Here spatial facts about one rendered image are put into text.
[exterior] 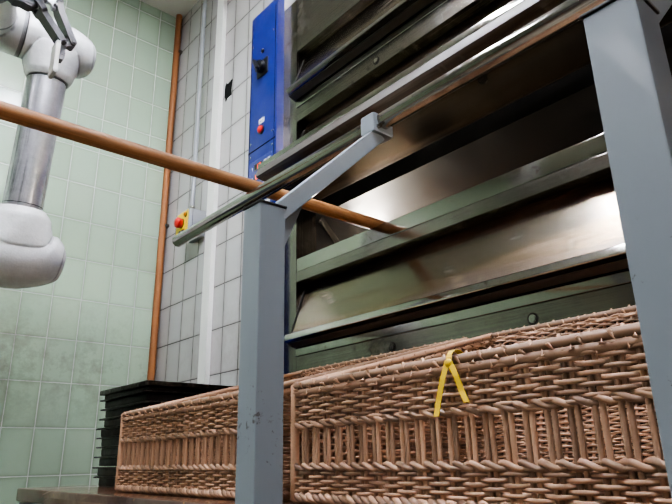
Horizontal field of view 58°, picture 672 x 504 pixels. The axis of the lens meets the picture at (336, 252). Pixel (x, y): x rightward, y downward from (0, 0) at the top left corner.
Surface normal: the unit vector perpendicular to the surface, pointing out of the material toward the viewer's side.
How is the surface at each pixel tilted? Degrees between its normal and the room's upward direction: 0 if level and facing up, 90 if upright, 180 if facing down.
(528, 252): 70
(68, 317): 90
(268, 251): 90
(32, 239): 95
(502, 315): 90
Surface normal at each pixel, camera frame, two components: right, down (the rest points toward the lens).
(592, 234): -0.72, -0.51
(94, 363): 0.65, -0.26
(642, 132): -0.76, -0.20
